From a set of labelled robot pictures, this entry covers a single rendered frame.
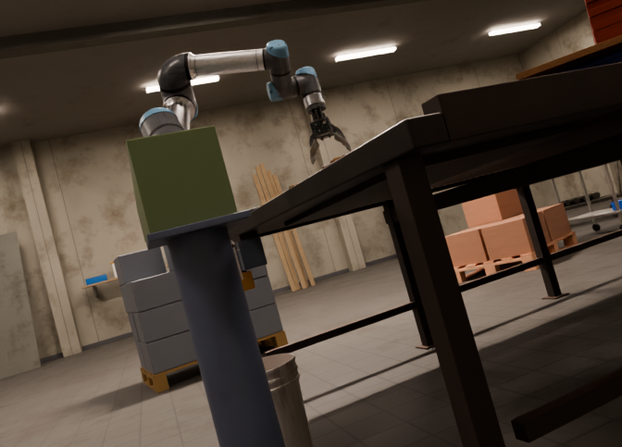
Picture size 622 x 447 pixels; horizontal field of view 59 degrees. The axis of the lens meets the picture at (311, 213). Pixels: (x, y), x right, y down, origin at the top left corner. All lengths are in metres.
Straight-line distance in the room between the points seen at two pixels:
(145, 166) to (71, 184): 9.88
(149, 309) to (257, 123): 7.94
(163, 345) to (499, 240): 3.11
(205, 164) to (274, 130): 10.35
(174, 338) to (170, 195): 2.93
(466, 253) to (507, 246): 0.43
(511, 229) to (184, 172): 4.17
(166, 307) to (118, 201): 7.05
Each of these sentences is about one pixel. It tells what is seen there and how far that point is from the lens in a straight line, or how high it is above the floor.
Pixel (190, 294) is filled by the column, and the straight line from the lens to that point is 1.52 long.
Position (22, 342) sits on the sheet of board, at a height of 0.46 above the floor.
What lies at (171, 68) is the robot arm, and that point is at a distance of 2.08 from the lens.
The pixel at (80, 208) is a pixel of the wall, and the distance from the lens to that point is 11.31.
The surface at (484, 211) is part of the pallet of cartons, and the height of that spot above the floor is 0.60.
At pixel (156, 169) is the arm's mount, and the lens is 1.53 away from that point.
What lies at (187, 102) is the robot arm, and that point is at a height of 1.35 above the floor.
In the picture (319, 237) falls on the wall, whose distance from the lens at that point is 11.72.
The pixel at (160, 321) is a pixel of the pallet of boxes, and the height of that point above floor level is 0.49.
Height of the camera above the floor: 0.73
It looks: 3 degrees up
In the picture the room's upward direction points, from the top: 15 degrees counter-clockwise
